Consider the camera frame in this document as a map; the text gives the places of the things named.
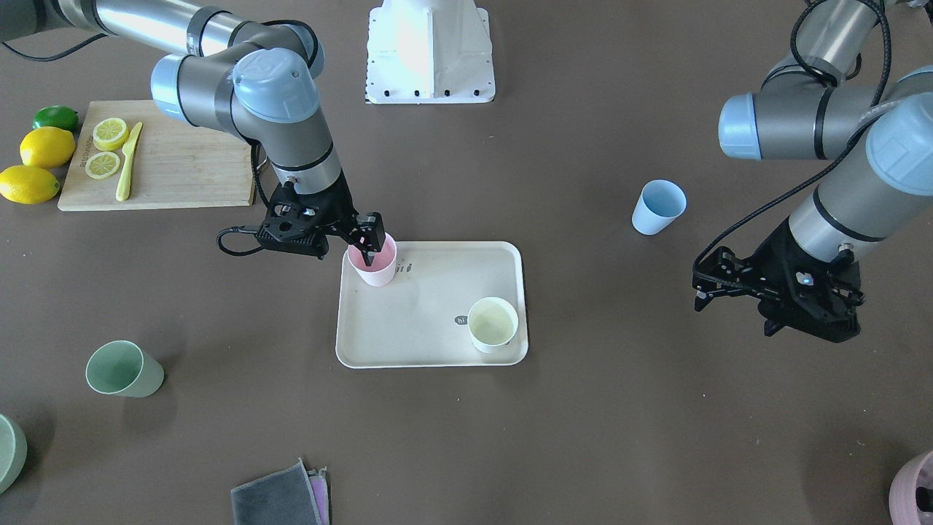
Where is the blue plastic cup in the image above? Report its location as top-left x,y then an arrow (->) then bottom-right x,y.
632,179 -> 687,236

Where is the green plastic cup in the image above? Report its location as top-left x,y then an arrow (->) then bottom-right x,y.
85,341 -> 165,397

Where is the green lime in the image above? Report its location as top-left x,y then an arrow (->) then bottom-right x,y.
32,104 -> 79,132

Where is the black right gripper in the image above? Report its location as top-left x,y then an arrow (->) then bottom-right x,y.
254,175 -> 386,266

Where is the green bowl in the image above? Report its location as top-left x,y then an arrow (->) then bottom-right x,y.
0,414 -> 28,493

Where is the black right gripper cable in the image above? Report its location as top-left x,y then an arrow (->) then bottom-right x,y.
216,142 -> 274,258

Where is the yellow plastic knife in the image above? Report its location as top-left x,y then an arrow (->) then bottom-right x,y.
114,122 -> 144,202

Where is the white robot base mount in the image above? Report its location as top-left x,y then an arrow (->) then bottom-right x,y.
364,1 -> 496,104

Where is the wooden cutting board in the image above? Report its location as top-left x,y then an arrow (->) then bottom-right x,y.
58,100 -> 254,211

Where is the lower lemon slice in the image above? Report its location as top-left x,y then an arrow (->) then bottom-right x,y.
84,152 -> 121,180

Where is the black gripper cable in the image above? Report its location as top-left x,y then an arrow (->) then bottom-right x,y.
696,0 -> 894,267
216,142 -> 274,258

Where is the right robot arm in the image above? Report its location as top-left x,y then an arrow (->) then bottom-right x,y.
2,1 -> 386,265

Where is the upper lemon slice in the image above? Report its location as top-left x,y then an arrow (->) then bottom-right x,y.
91,117 -> 131,152

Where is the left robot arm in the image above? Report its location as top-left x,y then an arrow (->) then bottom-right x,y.
691,1 -> 932,343

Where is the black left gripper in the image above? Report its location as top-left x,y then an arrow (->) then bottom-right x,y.
691,220 -> 865,343

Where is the pink bowl with ice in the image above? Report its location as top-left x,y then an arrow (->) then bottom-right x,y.
889,451 -> 932,524

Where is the cream rabbit tray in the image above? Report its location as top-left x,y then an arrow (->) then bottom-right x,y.
335,241 -> 529,369

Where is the lemon slice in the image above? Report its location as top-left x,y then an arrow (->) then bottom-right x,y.
84,152 -> 121,180
91,117 -> 131,152

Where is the pink plastic cup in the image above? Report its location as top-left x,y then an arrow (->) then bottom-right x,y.
346,233 -> 397,287

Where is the grey folded cloth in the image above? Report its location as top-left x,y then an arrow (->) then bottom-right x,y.
230,461 -> 318,524

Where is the whole lemon near board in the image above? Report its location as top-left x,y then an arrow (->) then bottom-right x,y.
1,164 -> 60,205

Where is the purple cloth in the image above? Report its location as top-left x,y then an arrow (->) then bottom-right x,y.
307,467 -> 331,525

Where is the cream plastic cup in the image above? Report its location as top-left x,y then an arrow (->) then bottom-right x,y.
467,297 -> 519,354

